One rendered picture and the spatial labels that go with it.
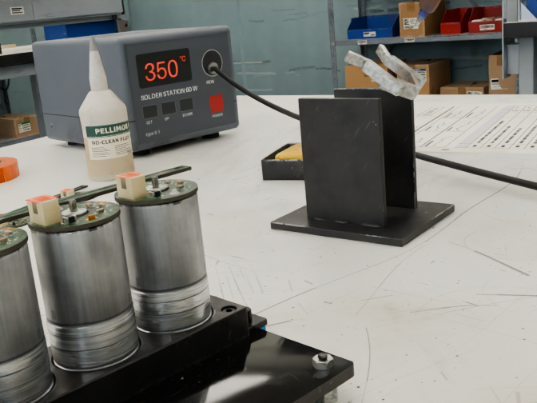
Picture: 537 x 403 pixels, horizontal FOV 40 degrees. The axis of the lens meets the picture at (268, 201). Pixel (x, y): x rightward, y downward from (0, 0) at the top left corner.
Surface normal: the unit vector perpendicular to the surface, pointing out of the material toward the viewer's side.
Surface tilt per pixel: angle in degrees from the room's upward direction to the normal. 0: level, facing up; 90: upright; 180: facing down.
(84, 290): 90
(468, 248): 0
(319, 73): 90
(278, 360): 0
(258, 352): 0
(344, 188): 90
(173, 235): 90
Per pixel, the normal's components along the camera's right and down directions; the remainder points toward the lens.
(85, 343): 0.04, 0.26
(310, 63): -0.56, 0.27
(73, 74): -0.73, 0.24
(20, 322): 0.84, 0.07
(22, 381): 0.67, 0.14
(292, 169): -0.34, 0.28
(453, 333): -0.09, -0.96
